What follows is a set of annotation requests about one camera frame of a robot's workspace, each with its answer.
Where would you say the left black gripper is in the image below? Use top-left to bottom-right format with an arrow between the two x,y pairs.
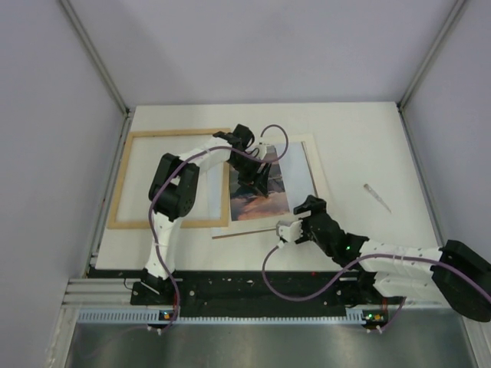
228,154 -> 272,199

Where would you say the orange sky photo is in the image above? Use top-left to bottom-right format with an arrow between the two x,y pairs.
228,143 -> 312,223

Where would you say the brown fibreboard backing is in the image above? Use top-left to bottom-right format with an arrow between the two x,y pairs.
211,141 -> 320,241

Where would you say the cream mat board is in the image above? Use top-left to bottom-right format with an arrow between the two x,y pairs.
210,132 -> 331,238

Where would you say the small metal tool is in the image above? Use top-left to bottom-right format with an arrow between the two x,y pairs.
364,183 -> 392,213

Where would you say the light wooden picture frame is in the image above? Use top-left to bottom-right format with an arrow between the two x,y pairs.
107,128 -> 229,230

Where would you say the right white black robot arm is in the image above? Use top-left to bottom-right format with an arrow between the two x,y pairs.
293,195 -> 490,323

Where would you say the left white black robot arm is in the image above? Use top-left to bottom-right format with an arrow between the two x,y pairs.
141,124 -> 277,304

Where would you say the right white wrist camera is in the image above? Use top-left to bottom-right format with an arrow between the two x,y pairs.
275,219 -> 308,248

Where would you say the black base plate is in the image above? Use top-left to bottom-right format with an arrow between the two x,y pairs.
130,269 -> 406,317

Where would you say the right aluminium corner post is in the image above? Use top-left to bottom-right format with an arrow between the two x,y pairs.
397,0 -> 470,113

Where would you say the aluminium corner post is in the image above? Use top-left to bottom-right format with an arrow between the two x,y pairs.
397,0 -> 470,113
57,0 -> 132,116

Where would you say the grey slotted cable duct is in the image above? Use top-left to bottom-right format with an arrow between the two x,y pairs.
77,308 -> 388,328

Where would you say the aluminium front rail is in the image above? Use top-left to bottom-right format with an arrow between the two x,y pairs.
61,278 -> 480,307

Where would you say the left aluminium corner post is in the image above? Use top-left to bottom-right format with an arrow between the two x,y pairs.
57,0 -> 132,116

